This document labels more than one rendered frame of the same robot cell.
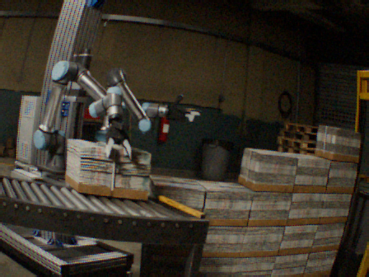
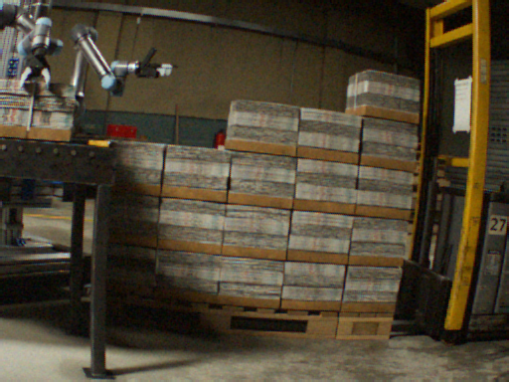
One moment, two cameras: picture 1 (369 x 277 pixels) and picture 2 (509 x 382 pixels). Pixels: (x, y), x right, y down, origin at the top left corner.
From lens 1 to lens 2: 86 cm
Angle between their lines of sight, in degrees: 3
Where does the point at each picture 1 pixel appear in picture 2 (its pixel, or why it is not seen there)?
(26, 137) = not seen: outside the picture
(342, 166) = (386, 126)
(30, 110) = not seen: outside the picture
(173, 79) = (229, 93)
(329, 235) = (381, 238)
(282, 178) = (276, 134)
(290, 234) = (303, 226)
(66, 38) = not seen: outside the picture
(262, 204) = (247, 171)
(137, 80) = (185, 94)
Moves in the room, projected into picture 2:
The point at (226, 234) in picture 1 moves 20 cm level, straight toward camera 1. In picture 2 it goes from (198, 213) to (186, 216)
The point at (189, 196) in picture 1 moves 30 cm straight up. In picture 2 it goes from (143, 154) to (152, 88)
